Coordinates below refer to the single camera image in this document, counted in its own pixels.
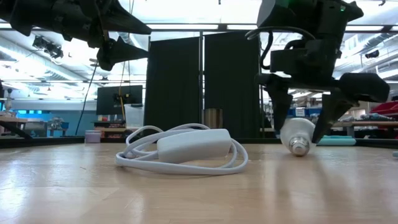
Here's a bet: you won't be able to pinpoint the black aluminium table frame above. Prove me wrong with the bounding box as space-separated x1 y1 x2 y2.
0 136 398 149

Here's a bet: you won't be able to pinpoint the black right camera cable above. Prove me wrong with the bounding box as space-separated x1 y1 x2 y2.
244 26 315 71

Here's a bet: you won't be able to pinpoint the teal calculator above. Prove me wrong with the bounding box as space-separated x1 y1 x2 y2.
317 135 357 147

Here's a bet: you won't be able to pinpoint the black hanging cable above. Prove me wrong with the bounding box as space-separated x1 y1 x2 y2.
75 60 100 136

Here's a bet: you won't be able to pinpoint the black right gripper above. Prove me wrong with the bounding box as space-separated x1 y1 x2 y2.
256 39 389 144

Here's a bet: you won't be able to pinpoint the brass lamp socket base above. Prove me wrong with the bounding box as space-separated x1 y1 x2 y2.
203 108 224 130

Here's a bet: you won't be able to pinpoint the translucent plastic bin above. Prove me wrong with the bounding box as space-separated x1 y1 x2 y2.
124 104 146 129

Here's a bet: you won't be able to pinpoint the black overhead crossbeam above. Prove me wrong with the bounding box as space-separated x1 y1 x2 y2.
0 22 398 34

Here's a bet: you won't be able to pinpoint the black monitor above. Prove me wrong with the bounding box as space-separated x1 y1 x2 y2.
96 85 144 116

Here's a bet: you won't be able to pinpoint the yellow hanging cable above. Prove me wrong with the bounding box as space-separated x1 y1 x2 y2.
119 60 127 121

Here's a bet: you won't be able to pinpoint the blue storage bins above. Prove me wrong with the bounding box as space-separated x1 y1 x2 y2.
292 107 323 118

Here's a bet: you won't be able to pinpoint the wooden workbench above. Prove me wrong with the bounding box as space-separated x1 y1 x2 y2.
0 116 34 140
331 120 398 129

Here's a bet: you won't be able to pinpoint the white cord with inline switch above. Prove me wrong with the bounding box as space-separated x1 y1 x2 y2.
114 123 249 175

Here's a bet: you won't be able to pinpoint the white lightbulb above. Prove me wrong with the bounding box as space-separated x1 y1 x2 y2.
279 117 317 157

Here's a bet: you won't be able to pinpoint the red storage bin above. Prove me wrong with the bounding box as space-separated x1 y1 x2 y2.
369 101 398 119

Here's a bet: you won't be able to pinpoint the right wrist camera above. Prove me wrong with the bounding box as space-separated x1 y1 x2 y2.
270 48 312 75

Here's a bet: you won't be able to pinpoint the low cluttered shelf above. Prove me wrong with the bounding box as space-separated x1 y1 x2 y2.
93 120 129 133

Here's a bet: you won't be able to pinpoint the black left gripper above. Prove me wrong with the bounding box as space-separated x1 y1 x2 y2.
37 0 152 72

